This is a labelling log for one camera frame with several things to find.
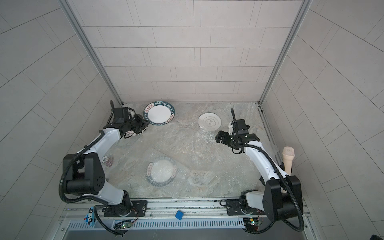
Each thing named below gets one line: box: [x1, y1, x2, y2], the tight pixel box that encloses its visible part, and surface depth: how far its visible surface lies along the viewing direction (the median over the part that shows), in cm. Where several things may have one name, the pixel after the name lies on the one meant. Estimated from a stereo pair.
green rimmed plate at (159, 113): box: [143, 100, 176, 126], surface depth 95 cm
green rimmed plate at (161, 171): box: [145, 156, 177, 188], surface depth 82 cm
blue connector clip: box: [84, 206, 95, 226], surface depth 68 cm
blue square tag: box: [175, 210, 184, 221], surface depth 70 cm
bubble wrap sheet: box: [141, 149, 199, 196], surface depth 82 cm
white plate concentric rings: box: [197, 112, 222, 132], surface depth 107 cm
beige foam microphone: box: [282, 146, 295, 176], surface depth 63 cm
